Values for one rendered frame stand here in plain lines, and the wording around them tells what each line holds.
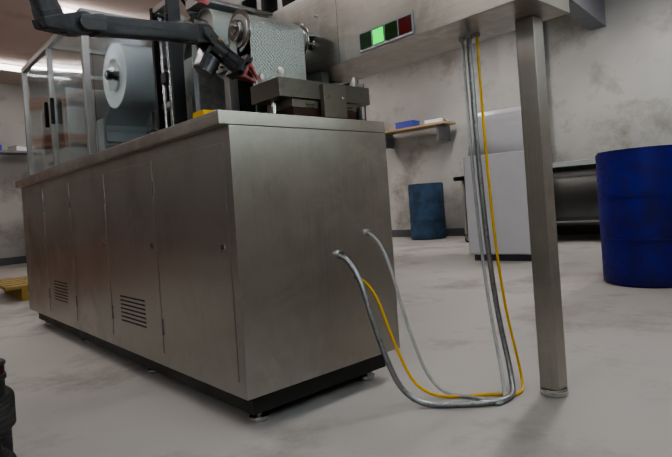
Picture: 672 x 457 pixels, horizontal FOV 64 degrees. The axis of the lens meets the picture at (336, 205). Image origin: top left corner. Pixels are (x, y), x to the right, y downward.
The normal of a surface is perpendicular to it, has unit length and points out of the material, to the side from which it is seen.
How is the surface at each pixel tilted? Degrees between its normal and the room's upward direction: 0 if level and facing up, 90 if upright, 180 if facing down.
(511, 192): 90
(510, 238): 90
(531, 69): 90
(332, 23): 90
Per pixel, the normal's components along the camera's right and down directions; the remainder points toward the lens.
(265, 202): 0.66, -0.04
